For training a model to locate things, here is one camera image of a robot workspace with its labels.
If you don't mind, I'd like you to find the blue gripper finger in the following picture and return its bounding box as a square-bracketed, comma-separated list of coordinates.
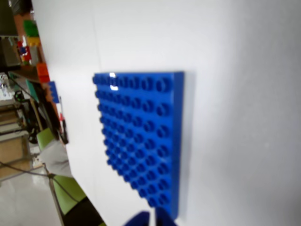
[155, 207, 178, 226]
[122, 211, 151, 226]

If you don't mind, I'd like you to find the blue shelf block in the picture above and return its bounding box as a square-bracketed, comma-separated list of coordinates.
[48, 81, 61, 104]

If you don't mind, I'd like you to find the orange-red shelf block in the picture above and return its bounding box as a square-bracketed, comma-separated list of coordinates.
[36, 62, 50, 83]

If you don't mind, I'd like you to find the red and white block stack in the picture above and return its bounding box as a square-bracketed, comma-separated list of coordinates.
[16, 40, 32, 65]

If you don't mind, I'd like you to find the yellow shelf block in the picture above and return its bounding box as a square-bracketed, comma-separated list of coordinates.
[26, 36, 41, 48]

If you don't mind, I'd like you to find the green shelf block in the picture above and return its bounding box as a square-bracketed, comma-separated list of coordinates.
[23, 19, 39, 37]

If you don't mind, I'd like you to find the green and black chair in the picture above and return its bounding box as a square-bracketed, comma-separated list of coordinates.
[50, 174, 107, 226]

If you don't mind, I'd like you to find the blue 8x8 baseplate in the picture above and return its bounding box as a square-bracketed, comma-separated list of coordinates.
[92, 70, 185, 219]

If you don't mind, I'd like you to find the green chair backrest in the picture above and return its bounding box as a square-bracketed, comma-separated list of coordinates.
[36, 128, 55, 151]

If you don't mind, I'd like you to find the thin dark floor cable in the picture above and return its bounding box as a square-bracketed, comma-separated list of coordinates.
[0, 161, 79, 203]

